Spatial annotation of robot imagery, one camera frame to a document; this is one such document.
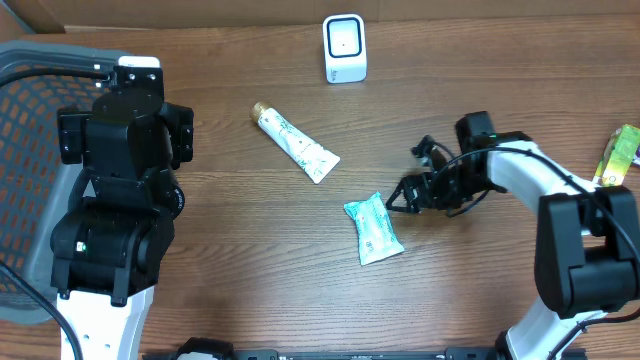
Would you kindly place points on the teal wet wipes pack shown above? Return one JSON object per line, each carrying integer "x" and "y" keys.
{"x": 376, "y": 237}

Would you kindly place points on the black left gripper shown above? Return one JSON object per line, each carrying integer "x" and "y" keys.
{"x": 67, "y": 134}

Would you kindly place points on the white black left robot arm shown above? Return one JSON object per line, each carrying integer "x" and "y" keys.
{"x": 108, "y": 247}

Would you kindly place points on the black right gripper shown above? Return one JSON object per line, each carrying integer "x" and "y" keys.
{"x": 427, "y": 192}

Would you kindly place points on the grey plastic shopping basket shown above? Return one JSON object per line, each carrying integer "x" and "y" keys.
{"x": 35, "y": 186}

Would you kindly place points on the white tube with gold cap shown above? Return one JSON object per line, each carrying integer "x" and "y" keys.
{"x": 314, "y": 159}

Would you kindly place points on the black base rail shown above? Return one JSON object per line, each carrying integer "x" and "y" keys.
{"x": 350, "y": 355}

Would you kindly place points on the white barcode scanner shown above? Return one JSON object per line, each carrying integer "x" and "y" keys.
{"x": 345, "y": 51}

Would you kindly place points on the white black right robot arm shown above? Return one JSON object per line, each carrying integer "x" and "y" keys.
{"x": 586, "y": 263}

